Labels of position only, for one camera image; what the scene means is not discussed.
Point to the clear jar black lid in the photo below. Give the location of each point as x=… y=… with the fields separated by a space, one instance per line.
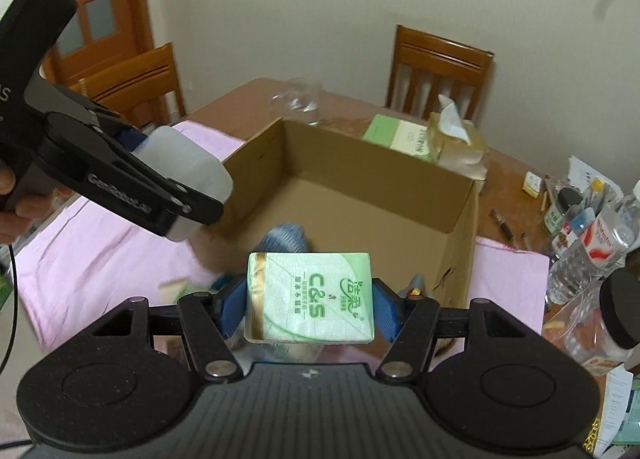
x=620 y=309

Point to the translucent plastic container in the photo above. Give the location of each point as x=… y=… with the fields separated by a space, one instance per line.
x=190 y=159

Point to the green tissue pack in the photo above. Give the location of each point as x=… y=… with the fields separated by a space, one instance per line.
x=310 y=299

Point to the white paper sheet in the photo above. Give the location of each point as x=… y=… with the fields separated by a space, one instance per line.
x=585 y=171

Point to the pink cloth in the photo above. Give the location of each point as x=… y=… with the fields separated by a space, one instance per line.
x=100 y=259

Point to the small yellow box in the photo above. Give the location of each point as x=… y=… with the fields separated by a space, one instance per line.
x=532 y=185

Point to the dark pen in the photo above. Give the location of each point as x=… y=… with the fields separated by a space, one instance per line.
x=504 y=225

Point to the person's left hand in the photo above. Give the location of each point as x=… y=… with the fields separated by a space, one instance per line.
x=15 y=226

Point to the flat green box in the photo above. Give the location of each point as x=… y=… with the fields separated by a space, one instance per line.
x=390 y=134

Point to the cardboard box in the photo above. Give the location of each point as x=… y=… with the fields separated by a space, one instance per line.
x=350 y=199

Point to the yellow tissue box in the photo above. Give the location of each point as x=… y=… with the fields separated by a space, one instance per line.
x=460 y=149

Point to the wooden chair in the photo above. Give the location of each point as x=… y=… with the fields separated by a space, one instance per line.
x=145 y=69
x=440 y=51

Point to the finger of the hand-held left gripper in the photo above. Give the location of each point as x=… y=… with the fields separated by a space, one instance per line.
x=125 y=184
x=132 y=140

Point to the teal packet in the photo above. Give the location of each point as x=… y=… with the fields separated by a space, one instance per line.
x=629 y=419

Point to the clear drinking glass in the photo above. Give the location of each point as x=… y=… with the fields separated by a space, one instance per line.
x=300 y=99

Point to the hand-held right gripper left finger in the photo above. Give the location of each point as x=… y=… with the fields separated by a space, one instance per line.
x=232 y=309

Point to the small green label jar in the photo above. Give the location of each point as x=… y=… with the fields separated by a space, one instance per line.
x=560 y=216

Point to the small bottle blue cap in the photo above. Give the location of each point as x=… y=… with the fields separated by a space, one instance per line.
x=582 y=225

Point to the clear water bottle red label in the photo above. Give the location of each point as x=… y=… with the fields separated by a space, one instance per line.
x=595 y=244

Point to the blue knitted roll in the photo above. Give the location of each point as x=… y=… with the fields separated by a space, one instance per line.
x=282 y=239

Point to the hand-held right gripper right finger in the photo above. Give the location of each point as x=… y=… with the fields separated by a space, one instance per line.
x=386 y=309

